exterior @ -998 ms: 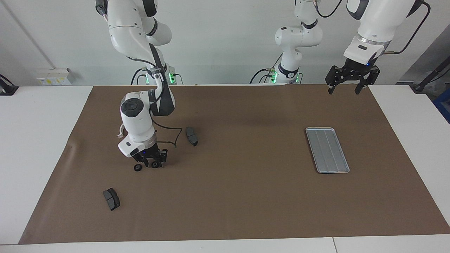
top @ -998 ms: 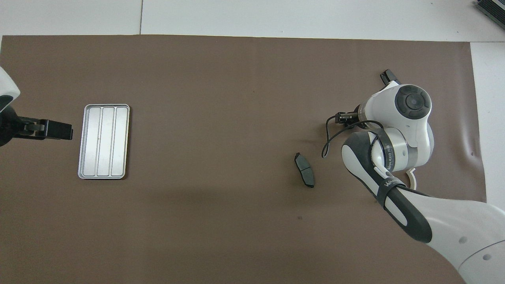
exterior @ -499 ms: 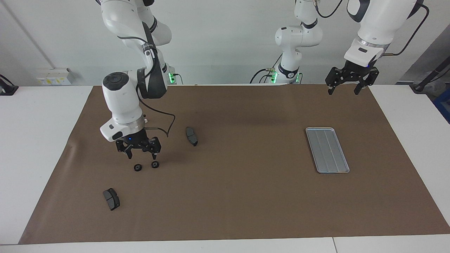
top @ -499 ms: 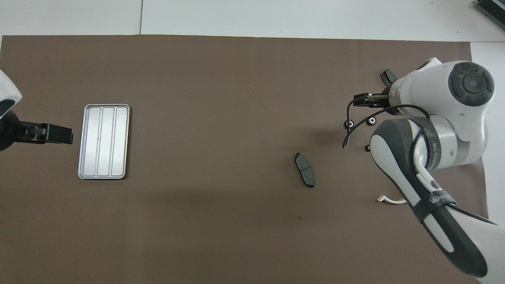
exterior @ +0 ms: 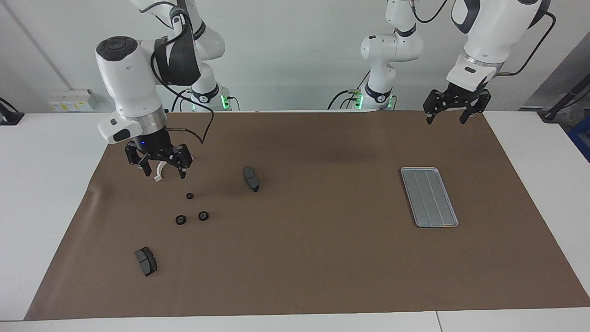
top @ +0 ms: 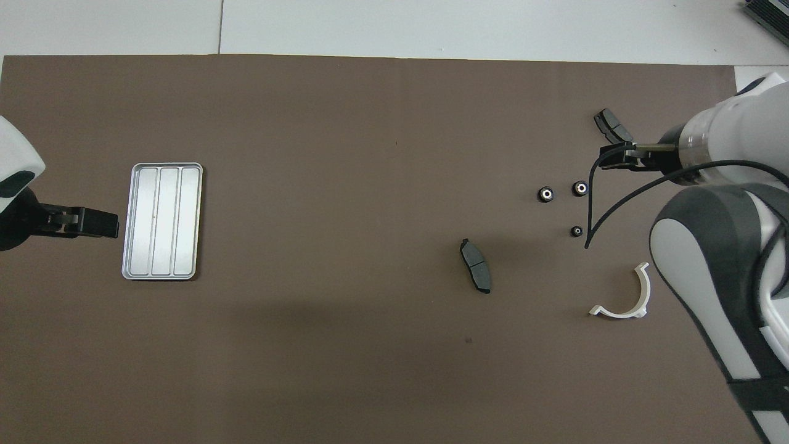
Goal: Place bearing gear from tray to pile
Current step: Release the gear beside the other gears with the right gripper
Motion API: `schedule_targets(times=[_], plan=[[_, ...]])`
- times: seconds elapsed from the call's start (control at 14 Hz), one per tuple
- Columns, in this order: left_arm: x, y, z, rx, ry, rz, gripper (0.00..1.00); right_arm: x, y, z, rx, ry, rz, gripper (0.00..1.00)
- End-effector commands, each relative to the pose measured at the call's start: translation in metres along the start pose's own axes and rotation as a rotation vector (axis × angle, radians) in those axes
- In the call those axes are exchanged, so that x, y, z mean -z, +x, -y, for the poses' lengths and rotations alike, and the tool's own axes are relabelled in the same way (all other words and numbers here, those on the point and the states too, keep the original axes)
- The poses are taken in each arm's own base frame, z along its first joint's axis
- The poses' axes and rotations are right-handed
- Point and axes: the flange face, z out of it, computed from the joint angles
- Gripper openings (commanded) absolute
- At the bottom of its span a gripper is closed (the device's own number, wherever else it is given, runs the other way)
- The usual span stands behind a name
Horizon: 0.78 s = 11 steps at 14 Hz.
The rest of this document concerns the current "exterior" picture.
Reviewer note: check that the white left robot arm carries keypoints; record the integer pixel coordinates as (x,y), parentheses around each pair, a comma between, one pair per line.
(488,27)

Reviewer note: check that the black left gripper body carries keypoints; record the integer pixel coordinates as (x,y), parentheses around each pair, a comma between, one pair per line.
(461,97)

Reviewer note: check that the black table clamp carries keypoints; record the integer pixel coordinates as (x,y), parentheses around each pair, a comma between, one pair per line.
(9,117)

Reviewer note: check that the white curved plastic bracket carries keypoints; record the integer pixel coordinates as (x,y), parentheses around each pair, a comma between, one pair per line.
(159,174)

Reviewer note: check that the black stand pole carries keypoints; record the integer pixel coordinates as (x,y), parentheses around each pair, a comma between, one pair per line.
(560,103)

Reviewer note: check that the grey metal tray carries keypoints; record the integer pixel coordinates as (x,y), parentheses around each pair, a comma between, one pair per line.
(428,196)

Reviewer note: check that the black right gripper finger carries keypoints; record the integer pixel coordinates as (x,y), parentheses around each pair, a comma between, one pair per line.
(133,157)
(184,157)

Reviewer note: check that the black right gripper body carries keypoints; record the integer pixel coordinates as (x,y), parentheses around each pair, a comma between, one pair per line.
(154,145)

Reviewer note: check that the large black bearing gear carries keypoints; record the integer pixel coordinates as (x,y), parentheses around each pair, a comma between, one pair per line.
(203,215)
(180,220)

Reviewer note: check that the white wall power strip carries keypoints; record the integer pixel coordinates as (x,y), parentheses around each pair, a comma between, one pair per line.
(71,101)

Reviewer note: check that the dark grey brake pad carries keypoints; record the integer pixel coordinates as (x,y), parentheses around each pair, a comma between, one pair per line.
(251,179)
(146,261)

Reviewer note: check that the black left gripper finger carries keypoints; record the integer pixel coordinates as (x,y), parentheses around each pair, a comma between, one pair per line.
(433,101)
(484,101)

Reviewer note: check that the brown table mat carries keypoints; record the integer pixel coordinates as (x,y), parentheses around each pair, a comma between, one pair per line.
(295,258)

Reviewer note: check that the blue box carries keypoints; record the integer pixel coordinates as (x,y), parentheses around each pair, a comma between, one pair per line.
(581,140)

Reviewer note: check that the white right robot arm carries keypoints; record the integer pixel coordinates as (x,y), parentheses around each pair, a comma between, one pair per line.
(129,78)

